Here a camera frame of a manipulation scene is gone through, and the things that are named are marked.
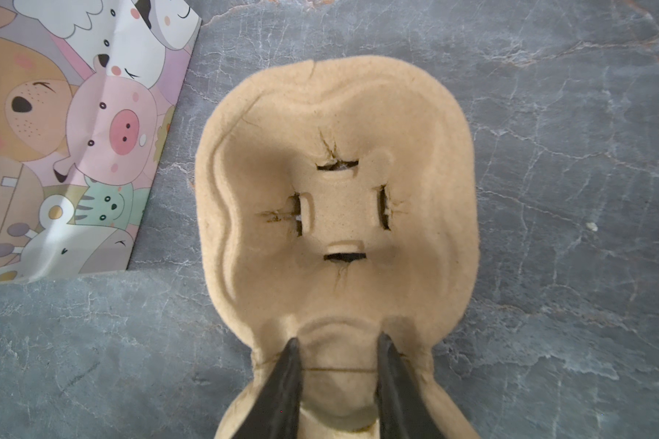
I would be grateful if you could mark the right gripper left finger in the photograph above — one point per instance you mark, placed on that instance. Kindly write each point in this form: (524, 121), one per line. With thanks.
(276, 412)

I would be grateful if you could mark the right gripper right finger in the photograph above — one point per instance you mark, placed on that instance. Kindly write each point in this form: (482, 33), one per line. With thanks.
(402, 411)

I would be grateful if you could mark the brown pulp cup carrier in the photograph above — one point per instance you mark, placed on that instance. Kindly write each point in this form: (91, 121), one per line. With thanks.
(336, 201)

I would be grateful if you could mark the white cartoon paper gift bag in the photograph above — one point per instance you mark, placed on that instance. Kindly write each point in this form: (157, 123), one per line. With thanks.
(88, 90)

